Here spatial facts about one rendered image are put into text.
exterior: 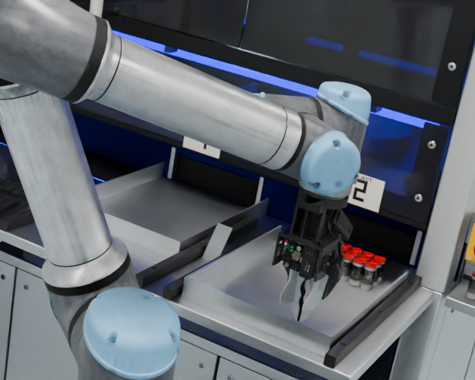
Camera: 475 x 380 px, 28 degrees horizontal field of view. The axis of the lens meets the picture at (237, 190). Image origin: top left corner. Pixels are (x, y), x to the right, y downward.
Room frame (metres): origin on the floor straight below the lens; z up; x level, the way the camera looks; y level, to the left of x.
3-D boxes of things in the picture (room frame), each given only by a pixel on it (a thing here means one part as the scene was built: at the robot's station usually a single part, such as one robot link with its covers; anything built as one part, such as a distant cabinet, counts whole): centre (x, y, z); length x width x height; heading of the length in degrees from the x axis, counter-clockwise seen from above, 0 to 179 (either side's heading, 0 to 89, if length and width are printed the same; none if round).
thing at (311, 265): (1.27, -0.12, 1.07); 0.09 x 0.08 x 0.12; 154
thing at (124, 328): (1.03, 0.10, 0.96); 0.13 x 0.12 x 0.14; 26
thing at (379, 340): (1.58, 0.00, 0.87); 0.70 x 0.48 x 0.02; 64
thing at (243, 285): (1.46, -0.13, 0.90); 0.34 x 0.26 x 0.04; 154
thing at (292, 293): (1.28, -0.10, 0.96); 0.06 x 0.03 x 0.09; 154
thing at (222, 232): (1.50, 0.04, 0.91); 0.14 x 0.03 x 0.06; 155
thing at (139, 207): (1.71, 0.12, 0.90); 0.34 x 0.26 x 0.04; 154
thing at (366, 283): (1.56, -0.18, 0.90); 0.18 x 0.02 x 0.05; 64
